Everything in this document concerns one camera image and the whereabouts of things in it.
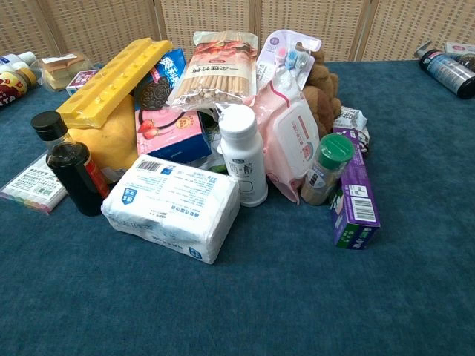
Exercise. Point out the white yogurt bottle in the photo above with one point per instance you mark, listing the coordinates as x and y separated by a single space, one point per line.
243 159

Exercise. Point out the pink blue Oreo box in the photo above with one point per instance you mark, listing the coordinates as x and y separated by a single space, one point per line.
170 130

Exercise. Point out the green cap spice jar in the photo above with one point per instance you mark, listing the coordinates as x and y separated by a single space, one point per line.
326 167

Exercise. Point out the crumpled white snack wrapper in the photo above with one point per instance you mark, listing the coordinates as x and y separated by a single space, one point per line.
352 120

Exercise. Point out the woven folding screen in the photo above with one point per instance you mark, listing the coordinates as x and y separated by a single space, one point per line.
237 26

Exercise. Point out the brown plush toy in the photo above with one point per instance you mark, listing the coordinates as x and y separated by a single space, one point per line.
321 96

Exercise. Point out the white grey small box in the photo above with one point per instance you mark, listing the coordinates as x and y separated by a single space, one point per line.
460 48

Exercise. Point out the packaged bread slices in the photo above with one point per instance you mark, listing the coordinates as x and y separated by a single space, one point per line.
61 70

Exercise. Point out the bamboo chopsticks pack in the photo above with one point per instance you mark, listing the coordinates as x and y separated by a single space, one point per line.
219 70

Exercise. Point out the dark shampoo pump bottle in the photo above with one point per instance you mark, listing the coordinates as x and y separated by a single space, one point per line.
447 72

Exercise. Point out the yellow mango bag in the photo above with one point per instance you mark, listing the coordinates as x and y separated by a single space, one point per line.
107 144

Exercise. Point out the dark soy sauce bottle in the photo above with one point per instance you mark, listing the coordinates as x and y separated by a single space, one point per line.
72 167

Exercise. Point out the white tissue pack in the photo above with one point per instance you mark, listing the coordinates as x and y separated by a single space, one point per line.
174 207

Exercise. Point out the pink wet wipes pack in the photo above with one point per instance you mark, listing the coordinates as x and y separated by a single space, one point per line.
287 137

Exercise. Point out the toothbrush blister pack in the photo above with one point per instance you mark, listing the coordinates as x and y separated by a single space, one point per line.
287 59

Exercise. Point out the small purple white box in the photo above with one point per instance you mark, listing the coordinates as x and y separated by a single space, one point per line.
78 82

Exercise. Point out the clear plastic bag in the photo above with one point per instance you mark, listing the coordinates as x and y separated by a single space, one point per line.
212 159

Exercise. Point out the yellow ice cube tray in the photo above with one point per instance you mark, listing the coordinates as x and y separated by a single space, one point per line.
111 87

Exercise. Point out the white cap bottle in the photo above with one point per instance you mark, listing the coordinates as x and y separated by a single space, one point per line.
16 61

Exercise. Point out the red label sauce bottle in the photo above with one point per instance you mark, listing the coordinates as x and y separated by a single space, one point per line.
13 85

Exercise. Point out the purple cling film box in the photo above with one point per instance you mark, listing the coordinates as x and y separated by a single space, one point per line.
354 196

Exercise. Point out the blue table cloth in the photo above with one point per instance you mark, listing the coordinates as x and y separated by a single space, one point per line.
259 289

